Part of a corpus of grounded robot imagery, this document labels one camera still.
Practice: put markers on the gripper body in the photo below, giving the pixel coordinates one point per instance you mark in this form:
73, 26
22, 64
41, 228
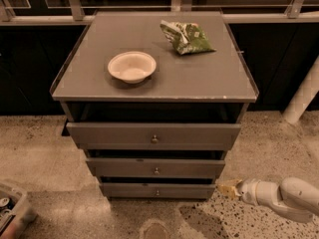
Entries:
247, 189

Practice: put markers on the grey drawer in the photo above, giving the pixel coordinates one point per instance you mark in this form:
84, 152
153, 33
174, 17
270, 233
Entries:
157, 190
154, 136
155, 168

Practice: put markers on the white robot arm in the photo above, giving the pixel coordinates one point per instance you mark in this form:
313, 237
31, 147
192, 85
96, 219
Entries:
292, 198

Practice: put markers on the grey drawer cabinet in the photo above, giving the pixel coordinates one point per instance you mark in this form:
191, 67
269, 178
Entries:
210, 87

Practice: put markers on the grey bottom drawer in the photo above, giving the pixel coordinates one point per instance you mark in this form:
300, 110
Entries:
157, 190

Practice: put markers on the grey top drawer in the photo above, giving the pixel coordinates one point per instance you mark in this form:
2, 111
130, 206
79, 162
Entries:
154, 136

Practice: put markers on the white paper bowl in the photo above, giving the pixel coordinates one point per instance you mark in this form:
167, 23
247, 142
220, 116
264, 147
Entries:
132, 67

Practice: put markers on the green chip bag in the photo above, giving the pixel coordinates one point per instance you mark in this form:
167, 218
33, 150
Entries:
186, 38

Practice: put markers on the clear plastic storage bin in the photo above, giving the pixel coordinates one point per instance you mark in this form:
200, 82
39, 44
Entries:
15, 217

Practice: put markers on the soda can in bin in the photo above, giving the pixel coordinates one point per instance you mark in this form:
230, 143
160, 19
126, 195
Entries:
4, 202

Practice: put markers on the white diagonal post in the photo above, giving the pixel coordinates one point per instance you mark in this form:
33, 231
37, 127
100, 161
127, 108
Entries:
304, 95

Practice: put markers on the metal railing frame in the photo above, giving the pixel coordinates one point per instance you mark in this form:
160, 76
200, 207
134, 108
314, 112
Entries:
82, 12

